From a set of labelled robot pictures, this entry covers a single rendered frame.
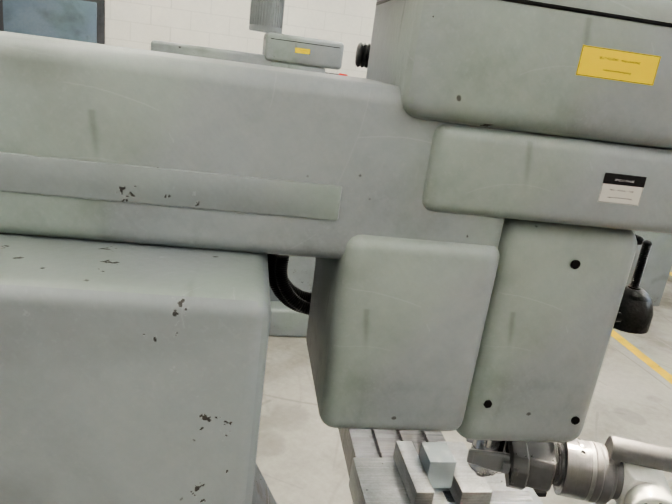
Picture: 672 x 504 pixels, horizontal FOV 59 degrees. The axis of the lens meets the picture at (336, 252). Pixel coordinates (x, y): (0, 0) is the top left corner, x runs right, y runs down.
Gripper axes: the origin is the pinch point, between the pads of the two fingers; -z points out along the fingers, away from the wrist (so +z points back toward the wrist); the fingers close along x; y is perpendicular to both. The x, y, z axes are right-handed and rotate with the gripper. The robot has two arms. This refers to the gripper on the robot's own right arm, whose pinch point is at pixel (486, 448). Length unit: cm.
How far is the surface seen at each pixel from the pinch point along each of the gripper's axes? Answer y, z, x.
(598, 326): -26.2, 8.7, 7.7
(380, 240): -35.9, -19.6, 19.0
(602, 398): 124, 108, -271
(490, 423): -11.4, -2.2, 11.4
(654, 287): 99, 185, -449
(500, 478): 20.7, 7.7, -22.4
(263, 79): -52, -33, 23
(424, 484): 16.6, -7.6, -9.9
